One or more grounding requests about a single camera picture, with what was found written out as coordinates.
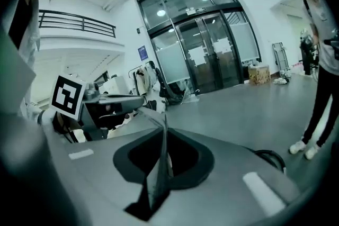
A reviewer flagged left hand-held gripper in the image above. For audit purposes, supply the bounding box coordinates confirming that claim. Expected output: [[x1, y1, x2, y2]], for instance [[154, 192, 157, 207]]
[[50, 75, 145, 141]]

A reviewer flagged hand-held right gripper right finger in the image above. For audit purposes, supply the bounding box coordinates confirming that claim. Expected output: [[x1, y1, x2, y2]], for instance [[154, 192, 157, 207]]
[[161, 113, 302, 226]]

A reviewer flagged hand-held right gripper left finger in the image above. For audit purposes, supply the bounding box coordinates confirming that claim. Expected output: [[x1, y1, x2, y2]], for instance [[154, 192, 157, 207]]
[[39, 108, 170, 226]]

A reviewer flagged grey cloth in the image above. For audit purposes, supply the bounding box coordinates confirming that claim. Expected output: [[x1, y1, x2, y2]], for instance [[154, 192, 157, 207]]
[[146, 113, 172, 211]]

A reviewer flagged clothes rack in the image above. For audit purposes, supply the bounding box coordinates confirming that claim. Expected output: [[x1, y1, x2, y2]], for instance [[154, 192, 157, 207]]
[[128, 64, 151, 96]]

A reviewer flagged black swivel chair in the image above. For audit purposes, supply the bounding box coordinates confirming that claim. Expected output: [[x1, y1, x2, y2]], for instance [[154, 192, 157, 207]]
[[154, 67, 184, 107]]

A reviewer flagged transparent umbrella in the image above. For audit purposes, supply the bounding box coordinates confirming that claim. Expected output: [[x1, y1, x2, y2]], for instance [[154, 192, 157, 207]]
[[169, 78, 201, 104]]

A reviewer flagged cardboard box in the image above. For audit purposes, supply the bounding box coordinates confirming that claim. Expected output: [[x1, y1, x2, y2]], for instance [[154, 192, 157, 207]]
[[247, 64, 272, 86]]

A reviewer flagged black balcony railing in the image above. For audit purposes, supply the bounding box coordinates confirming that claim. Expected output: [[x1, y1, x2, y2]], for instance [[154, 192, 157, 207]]
[[39, 8, 117, 38]]

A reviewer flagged white paper notice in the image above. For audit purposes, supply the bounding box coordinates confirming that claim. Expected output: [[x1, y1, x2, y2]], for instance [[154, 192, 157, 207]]
[[188, 47, 207, 67], [212, 39, 230, 55]]

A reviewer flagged folded metal cart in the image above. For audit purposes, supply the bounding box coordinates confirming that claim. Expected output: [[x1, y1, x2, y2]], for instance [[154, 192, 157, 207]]
[[272, 42, 290, 73]]

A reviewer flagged person's black top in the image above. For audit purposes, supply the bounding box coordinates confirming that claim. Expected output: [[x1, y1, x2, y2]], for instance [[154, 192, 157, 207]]
[[8, 0, 33, 49]]

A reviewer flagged black framed glass door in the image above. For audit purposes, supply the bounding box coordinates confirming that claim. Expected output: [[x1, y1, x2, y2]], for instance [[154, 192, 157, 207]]
[[136, 0, 263, 95]]

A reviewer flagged black tripod equipment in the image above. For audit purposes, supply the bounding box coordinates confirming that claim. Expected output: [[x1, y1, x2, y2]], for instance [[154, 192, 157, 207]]
[[299, 29, 320, 76]]

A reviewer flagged blue wall poster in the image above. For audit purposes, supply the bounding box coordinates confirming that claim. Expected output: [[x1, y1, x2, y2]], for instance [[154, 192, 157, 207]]
[[137, 45, 148, 61]]

